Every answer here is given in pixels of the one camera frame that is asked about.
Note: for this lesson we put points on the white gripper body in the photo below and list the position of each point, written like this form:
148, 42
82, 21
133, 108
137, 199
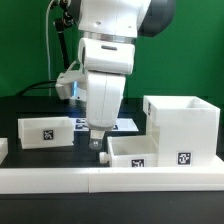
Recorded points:
105, 65

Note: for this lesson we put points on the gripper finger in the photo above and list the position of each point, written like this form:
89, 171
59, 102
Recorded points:
96, 139

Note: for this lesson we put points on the white front drawer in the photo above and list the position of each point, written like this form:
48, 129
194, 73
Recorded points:
130, 151

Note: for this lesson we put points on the white drawer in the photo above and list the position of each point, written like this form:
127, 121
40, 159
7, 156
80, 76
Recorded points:
130, 151
45, 132

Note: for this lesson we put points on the white drawer cabinet box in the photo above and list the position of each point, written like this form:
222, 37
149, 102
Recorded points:
183, 128

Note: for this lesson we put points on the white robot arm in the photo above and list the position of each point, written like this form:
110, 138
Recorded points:
121, 21

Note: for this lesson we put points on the white rear drawer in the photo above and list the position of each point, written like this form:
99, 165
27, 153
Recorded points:
45, 132

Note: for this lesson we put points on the paper marker sheet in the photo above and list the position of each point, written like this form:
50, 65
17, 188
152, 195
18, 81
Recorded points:
121, 125

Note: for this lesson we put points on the white front fence bar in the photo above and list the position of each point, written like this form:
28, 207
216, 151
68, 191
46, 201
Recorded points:
94, 180

